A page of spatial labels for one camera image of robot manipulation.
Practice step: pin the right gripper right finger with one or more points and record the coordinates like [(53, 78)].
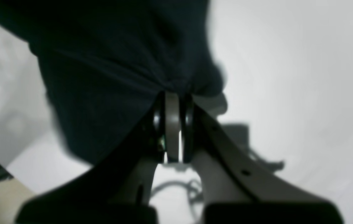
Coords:
[(236, 189)]

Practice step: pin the black t-shirt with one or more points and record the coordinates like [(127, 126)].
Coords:
[(103, 62)]

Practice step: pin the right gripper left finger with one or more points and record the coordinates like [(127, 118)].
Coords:
[(116, 190)]

